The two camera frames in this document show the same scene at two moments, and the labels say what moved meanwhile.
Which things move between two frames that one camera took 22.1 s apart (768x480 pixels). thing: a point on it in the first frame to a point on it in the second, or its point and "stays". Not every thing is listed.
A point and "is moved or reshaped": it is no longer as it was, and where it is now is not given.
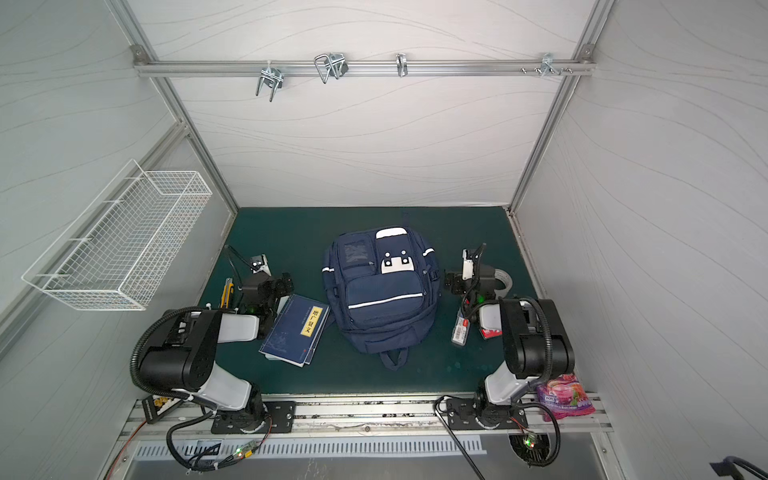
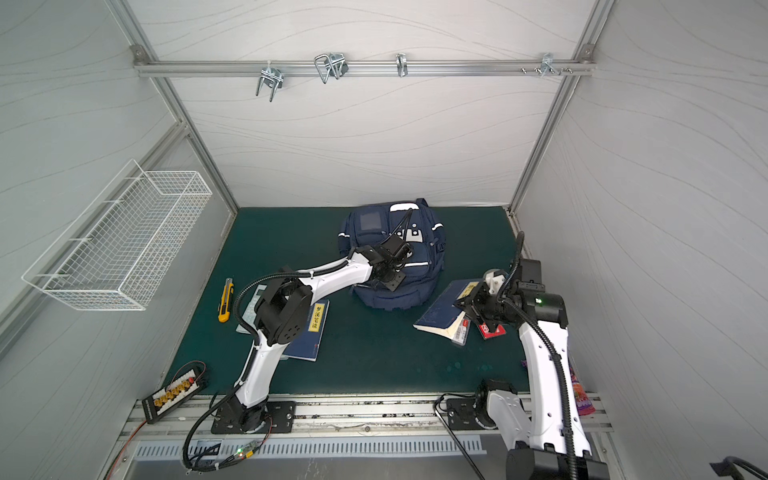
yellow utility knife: [229, 289] stays
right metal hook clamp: [549, 65] stays
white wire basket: [116, 251] stays
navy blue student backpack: [384, 289] is moved or reshaped
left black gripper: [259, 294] to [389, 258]
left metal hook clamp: [272, 77] stays
